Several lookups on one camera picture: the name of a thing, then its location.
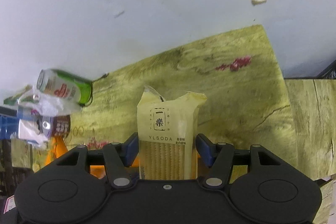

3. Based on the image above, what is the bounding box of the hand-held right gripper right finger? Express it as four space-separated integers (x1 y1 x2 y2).
196 133 282 189

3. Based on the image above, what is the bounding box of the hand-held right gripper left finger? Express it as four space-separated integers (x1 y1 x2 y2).
55 133 139 189

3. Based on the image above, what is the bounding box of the pale yellow cracker packet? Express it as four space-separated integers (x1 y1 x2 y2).
137 85 208 180

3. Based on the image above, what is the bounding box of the orange cardboard box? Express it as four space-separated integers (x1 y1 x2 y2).
45 135 210 180

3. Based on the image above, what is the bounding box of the purple lidded food can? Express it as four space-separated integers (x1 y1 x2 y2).
37 115 71 138

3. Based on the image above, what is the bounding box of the white plastic bag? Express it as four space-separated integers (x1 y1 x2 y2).
17 85 82 117

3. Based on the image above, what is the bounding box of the green and white beer can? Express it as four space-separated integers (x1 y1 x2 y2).
36 69 93 105

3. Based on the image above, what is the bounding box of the white paper towel roll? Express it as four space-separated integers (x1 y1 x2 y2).
18 119 50 146

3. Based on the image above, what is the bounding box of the blue water bottle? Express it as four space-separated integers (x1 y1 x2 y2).
0 106 34 139

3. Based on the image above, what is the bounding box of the green tea bag pack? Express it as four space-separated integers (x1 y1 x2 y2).
3 93 27 107

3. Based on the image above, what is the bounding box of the black cable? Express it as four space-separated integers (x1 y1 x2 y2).
80 72 109 107

